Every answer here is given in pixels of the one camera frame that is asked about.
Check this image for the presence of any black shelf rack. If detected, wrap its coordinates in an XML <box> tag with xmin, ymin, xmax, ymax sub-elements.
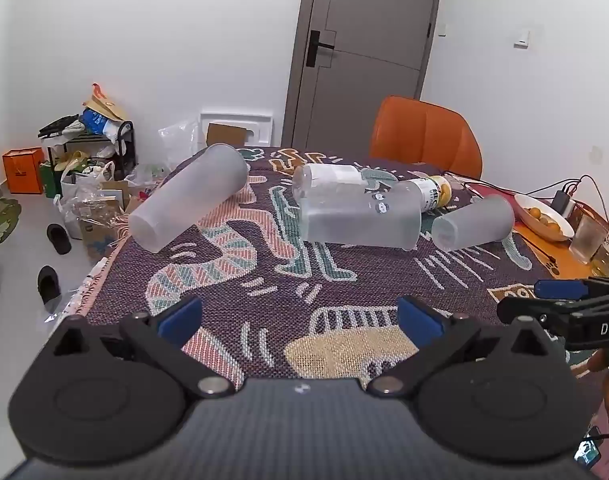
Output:
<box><xmin>39</xmin><ymin>120</ymin><xmax>138</xmax><ymax>181</ymax></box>

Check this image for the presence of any clear bottle with white label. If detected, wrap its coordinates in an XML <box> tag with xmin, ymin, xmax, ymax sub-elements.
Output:
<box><xmin>292</xmin><ymin>162</ymin><xmax>369</xmax><ymax>204</ymax></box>

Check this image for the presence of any white bowl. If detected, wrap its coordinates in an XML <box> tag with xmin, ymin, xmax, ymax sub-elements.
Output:
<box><xmin>514</xmin><ymin>193</ymin><xmax>576</xmax><ymax>242</ymax></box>

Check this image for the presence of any yellow capped bottle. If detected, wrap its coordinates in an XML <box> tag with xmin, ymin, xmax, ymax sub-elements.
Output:
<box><xmin>409</xmin><ymin>175</ymin><xmax>453</xmax><ymax>214</ymax></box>

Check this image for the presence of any frosted cup with stickers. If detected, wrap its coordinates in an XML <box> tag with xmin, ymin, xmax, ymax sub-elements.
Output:
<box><xmin>298</xmin><ymin>180</ymin><xmax>423</xmax><ymax>251</ymax></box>

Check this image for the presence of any black slipper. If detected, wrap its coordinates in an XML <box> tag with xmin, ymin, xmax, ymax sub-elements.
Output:
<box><xmin>37</xmin><ymin>265</ymin><xmax>61</xmax><ymax>306</ymax></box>
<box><xmin>47</xmin><ymin>224</ymin><xmax>73</xmax><ymax>256</ymax></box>

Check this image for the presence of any tan paper bag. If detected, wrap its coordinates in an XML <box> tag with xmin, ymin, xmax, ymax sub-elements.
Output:
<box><xmin>83</xmin><ymin>82</ymin><xmax>126</xmax><ymax>122</ymax></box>

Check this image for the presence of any white foam tray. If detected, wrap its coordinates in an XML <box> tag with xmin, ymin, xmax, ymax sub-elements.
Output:
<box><xmin>199</xmin><ymin>108</ymin><xmax>274</xmax><ymax>149</ymax></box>

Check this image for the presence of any small device with screen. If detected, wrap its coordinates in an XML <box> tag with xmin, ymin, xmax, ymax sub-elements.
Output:
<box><xmin>574</xmin><ymin>425</ymin><xmax>606</xmax><ymax>471</ymax></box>

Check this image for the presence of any brown cardboard piece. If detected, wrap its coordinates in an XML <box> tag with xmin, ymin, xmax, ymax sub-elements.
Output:
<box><xmin>206</xmin><ymin>123</ymin><xmax>249</xmax><ymax>150</ymax></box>

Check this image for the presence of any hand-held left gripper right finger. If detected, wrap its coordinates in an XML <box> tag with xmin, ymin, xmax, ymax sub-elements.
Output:
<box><xmin>366</xmin><ymin>296</ymin><xmax>553</xmax><ymax>402</ymax></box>

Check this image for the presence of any clear plastic bag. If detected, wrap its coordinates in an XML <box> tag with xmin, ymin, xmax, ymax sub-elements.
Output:
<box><xmin>158</xmin><ymin>120</ymin><xmax>201</xmax><ymax>169</ymax></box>

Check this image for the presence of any grey door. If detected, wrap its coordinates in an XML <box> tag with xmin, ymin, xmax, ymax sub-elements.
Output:
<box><xmin>283</xmin><ymin>0</ymin><xmax>445</xmax><ymax>152</ymax></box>

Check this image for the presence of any orange box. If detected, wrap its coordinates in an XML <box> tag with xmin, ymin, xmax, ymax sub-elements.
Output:
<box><xmin>3</xmin><ymin>147</ymin><xmax>45</xmax><ymax>195</ymax></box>

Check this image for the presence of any blue bag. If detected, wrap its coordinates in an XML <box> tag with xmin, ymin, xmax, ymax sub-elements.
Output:
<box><xmin>79</xmin><ymin>107</ymin><xmax>111</xmax><ymax>134</ymax></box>

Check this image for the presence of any orange chair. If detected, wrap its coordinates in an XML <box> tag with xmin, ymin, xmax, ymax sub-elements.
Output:
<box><xmin>369</xmin><ymin>96</ymin><xmax>483</xmax><ymax>181</ymax></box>

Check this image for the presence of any clear drinking glass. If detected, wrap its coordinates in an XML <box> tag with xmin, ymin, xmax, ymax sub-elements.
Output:
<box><xmin>570</xmin><ymin>212</ymin><xmax>608</xmax><ymax>265</ymax></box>

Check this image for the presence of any printed woven blanket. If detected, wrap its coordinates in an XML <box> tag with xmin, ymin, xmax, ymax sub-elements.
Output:
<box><xmin>77</xmin><ymin>146</ymin><xmax>605</xmax><ymax>386</ymax></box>

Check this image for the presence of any black power adapter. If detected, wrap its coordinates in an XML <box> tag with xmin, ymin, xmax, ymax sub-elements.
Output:
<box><xmin>551</xmin><ymin>187</ymin><xmax>578</xmax><ymax>216</ymax></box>

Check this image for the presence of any black door handle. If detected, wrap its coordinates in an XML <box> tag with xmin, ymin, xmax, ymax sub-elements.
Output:
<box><xmin>307</xmin><ymin>30</ymin><xmax>336</xmax><ymax>67</ymax></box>

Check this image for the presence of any tall frosted plastic cup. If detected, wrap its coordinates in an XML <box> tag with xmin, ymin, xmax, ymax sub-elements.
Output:
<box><xmin>128</xmin><ymin>143</ymin><xmax>250</xmax><ymax>254</ymax></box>

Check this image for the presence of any person's right hand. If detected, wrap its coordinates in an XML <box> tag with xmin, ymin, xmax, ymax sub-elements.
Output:
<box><xmin>587</xmin><ymin>349</ymin><xmax>609</xmax><ymax>428</ymax></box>

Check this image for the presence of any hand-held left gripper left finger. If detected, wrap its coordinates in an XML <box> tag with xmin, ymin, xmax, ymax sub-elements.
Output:
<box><xmin>49</xmin><ymin>295</ymin><xmax>236</xmax><ymax>402</ymax></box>

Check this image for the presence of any black cable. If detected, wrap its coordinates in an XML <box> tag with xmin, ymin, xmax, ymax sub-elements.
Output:
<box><xmin>451</xmin><ymin>172</ymin><xmax>609</xmax><ymax>223</ymax></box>

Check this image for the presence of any green bag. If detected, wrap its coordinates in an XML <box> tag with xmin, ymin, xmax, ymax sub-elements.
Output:
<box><xmin>39</xmin><ymin>160</ymin><xmax>65</xmax><ymax>199</ymax></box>

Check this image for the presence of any white tote bag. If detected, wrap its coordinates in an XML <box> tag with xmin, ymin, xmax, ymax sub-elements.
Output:
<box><xmin>59</xmin><ymin>160</ymin><xmax>118</xmax><ymax>202</ymax></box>

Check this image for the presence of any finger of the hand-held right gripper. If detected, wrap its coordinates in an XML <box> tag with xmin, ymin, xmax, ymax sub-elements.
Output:
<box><xmin>497</xmin><ymin>296</ymin><xmax>587</xmax><ymax>328</ymax></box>
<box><xmin>534</xmin><ymin>275</ymin><xmax>609</xmax><ymax>303</ymax></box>

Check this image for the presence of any small frosted plastic cup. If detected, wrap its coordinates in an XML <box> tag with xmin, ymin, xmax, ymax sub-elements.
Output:
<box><xmin>431</xmin><ymin>195</ymin><xmax>515</xmax><ymax>253</ymax></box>

